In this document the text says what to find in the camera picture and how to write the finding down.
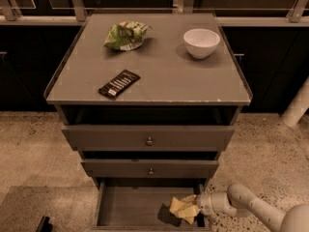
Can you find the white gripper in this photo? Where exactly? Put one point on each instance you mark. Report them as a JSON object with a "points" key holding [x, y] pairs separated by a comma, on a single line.
{"points": [[205, 201]]}

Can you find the yellow sponge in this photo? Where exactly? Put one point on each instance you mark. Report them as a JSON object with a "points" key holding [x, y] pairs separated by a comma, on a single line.
{"points": [[177, 205]]}

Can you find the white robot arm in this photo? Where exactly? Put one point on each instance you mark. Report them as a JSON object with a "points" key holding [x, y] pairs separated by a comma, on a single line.
{"points": [[238, 199]]}

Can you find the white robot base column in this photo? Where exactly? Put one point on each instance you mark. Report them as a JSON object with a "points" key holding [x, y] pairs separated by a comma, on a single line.
{"points": [[298, 106]]}

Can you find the grey bottom drawer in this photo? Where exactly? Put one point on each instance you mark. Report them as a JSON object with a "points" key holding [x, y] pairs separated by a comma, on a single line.
{"points": [[142, 205]]}

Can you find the grey drawer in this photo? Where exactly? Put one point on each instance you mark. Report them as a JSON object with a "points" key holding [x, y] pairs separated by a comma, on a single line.
{"points": [[142, 205], [149, 168], [148, 138]]}

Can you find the grey middle drawer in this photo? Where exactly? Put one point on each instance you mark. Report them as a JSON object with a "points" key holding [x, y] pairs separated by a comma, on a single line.
{"points": [[149, 168]]}

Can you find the grey top drawer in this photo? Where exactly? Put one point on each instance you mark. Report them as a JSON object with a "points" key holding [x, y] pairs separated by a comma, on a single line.
{"points": [[148, 138]]}

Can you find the grey drawer cabinet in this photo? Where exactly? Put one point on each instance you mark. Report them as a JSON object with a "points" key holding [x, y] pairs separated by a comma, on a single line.
{"points": [[174, 89]]}

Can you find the black snack bar wrapper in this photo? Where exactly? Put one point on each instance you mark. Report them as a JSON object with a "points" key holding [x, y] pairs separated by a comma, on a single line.
{"points": [[116, 86]]}

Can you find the black object at floor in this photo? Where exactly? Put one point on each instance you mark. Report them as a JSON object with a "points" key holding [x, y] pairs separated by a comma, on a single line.
{"points": [[44, 225]]}

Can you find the white ceramic bowl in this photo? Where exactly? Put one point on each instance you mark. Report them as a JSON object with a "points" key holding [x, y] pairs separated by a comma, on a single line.
{"points": [[201, 43]]}

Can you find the green chip bag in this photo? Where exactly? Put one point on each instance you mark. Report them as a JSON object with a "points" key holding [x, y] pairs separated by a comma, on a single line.
{"points": [[126, 35]]}

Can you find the metal railing frame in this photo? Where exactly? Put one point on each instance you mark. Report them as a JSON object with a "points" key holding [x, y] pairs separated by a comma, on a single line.
{"points": [[228, 12]]}

